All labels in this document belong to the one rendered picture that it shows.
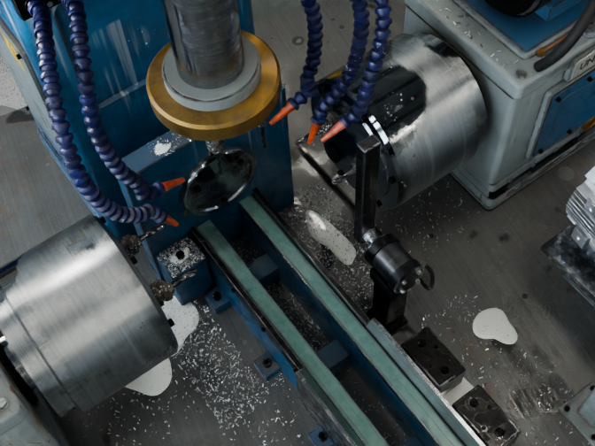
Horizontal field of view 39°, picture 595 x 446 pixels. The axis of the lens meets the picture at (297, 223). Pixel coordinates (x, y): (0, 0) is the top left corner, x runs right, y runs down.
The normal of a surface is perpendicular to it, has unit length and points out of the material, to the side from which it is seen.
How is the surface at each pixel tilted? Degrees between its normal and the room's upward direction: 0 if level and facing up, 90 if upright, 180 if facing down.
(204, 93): 0
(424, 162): 69
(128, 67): 90
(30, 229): 0
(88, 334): 43
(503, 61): 0
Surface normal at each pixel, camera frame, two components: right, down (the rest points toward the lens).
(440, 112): 0.37, 0.08
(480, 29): -0.04, -0.52
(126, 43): 0.58, 0.68
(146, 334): 0.51, 0.40
